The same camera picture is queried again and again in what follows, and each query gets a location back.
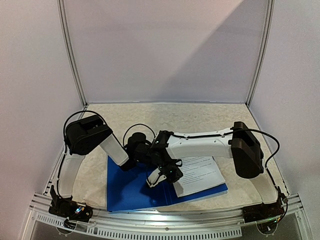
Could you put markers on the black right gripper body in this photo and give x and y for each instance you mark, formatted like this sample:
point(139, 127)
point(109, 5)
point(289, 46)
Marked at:
point(173, 173)

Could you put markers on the white printed paper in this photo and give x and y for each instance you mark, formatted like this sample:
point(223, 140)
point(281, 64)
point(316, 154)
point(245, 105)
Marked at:
point(201, 178)

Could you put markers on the blue plastic folder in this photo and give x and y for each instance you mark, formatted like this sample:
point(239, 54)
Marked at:
point(128, 190)

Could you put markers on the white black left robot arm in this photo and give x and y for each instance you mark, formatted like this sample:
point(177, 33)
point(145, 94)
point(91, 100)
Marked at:
point(83, 136)

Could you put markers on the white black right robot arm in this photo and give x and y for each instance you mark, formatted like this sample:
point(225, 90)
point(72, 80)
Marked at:
point(237, 143)

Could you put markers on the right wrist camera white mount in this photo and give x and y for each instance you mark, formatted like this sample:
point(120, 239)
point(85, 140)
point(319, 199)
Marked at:
point(155, 177)

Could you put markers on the aluminium front rail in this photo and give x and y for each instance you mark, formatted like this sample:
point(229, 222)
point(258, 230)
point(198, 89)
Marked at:
point(216, 224)

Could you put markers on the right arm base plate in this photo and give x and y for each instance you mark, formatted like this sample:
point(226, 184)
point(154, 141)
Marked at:
point(272, 212)

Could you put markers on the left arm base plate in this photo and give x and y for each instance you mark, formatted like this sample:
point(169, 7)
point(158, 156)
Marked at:
point(69, 209)

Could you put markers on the left aluminium frame post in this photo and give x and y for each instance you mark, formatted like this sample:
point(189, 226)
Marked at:
point(70, 52)

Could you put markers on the aluminium frame post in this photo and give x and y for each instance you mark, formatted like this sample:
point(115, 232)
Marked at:
point(70, 52)
point(262, 51)

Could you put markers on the right aluminium frame post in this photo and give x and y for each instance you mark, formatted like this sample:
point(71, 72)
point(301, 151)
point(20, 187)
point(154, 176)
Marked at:
point(262, 51)

